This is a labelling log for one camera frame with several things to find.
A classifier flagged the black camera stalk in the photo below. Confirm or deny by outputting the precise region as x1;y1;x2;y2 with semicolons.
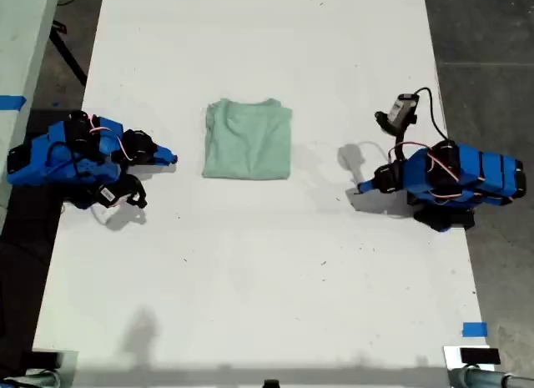
118;173;149;209
374;110;406;163

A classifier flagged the black camera box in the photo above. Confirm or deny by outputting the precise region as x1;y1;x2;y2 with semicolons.
96;182;126;205
387;93;420;127

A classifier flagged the blue tape strip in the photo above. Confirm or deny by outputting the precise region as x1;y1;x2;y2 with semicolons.
461;321;488;338
0;94;27;110

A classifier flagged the pale side table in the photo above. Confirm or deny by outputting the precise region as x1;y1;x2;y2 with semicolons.
0;0;62;209

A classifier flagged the pale green T-shirt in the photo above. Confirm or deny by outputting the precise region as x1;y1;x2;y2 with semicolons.
202;97;294;181

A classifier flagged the grey metal tube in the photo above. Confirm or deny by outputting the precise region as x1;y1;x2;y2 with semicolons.
448;365;534;388
0;369;62;388

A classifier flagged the small black box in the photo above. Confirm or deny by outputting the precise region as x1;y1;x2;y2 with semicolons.
31;350;63;370
460;348;501;365

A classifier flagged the black camera cable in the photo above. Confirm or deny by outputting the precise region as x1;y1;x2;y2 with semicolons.
415;86;450;142

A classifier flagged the black stand leg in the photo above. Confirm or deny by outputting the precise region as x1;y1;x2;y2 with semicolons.
48;20;88;87

